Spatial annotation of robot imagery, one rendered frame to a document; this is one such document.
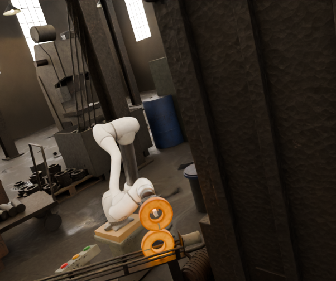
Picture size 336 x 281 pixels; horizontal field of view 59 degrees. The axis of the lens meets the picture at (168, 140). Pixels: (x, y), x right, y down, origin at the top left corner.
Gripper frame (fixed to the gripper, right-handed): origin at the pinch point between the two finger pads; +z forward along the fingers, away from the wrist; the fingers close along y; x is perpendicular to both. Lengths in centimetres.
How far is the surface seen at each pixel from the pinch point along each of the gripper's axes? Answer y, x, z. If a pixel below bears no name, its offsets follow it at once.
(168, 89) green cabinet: -107, 28, -377
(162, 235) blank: -0.2, -12.3, 1.0
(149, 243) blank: 6.9, -14.0, 0.9
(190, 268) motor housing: -8.2, -34.9, 0.0
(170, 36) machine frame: -20, 68, 32
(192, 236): -13.4, -18.7, 0.5
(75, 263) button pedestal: 48, -26, -29
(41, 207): 106, -45, -208
